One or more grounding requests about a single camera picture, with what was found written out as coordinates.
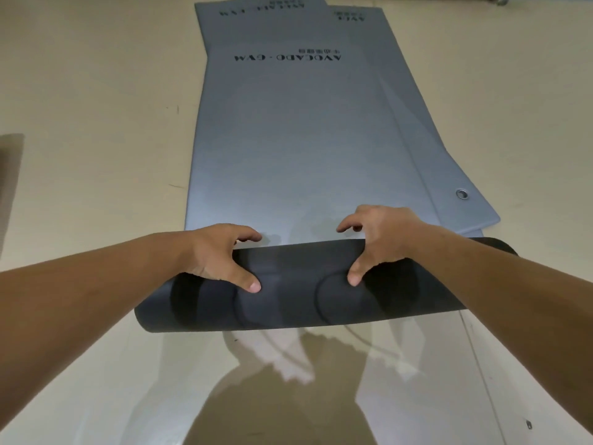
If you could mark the person's right hand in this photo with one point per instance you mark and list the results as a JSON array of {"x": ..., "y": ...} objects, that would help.
[{"x": 398, "y": 236}]

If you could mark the person's right forearm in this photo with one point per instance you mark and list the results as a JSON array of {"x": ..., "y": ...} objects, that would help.
[{"x": 523, "y": 301}]

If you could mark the person's left forearm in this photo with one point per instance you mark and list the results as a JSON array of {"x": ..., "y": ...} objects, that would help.
[{"x": 83, "y": 310}]

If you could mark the silver metal railing frame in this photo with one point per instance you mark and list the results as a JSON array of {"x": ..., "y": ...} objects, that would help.
[{"x": 501, "y": 0}]

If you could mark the person's left hand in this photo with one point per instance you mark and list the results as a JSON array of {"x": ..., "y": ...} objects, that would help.
[{"x": 217, "y": 254}]

